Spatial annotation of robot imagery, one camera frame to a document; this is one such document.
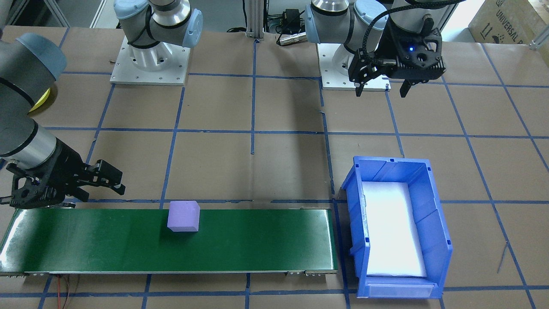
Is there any silver cylindrical connector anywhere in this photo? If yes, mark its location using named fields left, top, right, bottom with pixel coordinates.
left=277, top=32, right=308, bottom=46

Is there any blue plastic storage bin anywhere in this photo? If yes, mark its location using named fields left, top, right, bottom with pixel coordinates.
left=341, top=156, right=453, bottom=299

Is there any green conveyor belt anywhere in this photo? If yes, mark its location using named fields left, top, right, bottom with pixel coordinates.
left=0, top=207, right=338, bottom=276

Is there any yellow plate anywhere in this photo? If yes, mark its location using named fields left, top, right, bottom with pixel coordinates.
left=28, top=86, right=59, bottom=113

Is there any brown cardboard box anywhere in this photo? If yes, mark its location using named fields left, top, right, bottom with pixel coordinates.
left=468, top=0, right=549, bottom=46

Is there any red black conveyor wire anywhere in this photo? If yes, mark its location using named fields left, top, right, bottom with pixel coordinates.
left=56, top=275, right=80, bottom=309

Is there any purple foam block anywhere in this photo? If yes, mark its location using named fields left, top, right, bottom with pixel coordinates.
left=166, top=200, right=201, bottom=233

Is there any white foam pad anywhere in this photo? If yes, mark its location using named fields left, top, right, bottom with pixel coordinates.
left=362, top=182, right=428, bottom=278

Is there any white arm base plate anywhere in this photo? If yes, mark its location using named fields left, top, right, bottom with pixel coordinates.
left=110, top=35, right=191, bottom=86
left=317, top=42, right=392, bottom=92

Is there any black power adapter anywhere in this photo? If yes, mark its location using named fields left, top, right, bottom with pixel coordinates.
left=283, top=9, right=302, bottom=27

